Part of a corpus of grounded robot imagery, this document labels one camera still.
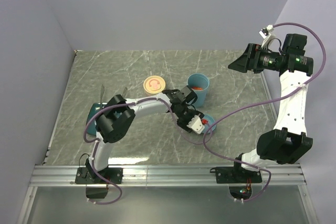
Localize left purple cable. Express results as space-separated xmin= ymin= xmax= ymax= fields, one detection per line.
xmin=82 ymin=96 xmax=215 ymax=205

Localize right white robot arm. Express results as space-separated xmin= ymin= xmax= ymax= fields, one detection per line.
xmin=228 ymin=31 xmax=313 ymax=182

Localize beige round lid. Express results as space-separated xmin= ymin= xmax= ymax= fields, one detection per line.
xmin=143 ymin=76 xmax=166 ymax=90

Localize red shrimp piece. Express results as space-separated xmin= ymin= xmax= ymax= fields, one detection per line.
xmin=191 ymin=87 xmax=204 ymax=91

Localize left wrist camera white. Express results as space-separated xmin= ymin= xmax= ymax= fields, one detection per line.
xmin=187 ymin=116 xmax=209 ymax=134

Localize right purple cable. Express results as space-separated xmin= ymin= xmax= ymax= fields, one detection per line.
xmin=203 ymin=22 xmax=327 ymax=204

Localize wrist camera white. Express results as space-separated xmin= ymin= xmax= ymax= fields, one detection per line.
xmin=259 ymin=25 xmax=276 ymax=48
xmin=187 ymin=116 xmax=209 ymax=134

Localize purple cable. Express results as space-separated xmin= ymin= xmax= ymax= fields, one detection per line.
xmin=203 ymin=22 xmax=327 ymax=204
xmin=82 ymin=96 xmax=215 ymax=205

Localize pink white bowl container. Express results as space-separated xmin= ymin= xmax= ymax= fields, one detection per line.
xmin=144 ymin=88 xmax=165 ymax=96

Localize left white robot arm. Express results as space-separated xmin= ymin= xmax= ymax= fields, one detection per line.
xmin=83 ymin=86 xmax=205 ymax=183

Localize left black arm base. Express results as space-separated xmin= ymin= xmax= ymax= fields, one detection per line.
xmin=75 ymin=164 xmax=123 ymax=199

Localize metal serving tongs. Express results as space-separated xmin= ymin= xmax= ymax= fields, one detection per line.
xmin=100 ymin=84 xmax=128 ymax=110

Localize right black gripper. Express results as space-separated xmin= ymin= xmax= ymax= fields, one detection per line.
xmin=228 ymin=43 xmax=280 ymax=73

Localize teal square plate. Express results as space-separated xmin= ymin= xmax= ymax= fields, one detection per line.
xmin=85 ymin=102 xmax=108 ymax=137

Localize blue round lid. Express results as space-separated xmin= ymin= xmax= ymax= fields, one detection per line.
xmin=201 ymin=114 xmax=215 ymax=134

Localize blue tall cup container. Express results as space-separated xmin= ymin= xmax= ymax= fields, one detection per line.
xmin=187 ymin=73 xmax=210 ymax=107

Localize aluminium mounting rail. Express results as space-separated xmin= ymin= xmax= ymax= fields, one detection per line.
xmin=15 ymin=50 xmax=320 ymax=224

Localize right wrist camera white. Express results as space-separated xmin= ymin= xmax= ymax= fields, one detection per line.
xmin=259 ymin=25 xmax=276 ymax=48

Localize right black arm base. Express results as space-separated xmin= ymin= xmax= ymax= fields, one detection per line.
xmin=209 ymin=166 xmax=262 ymax=201

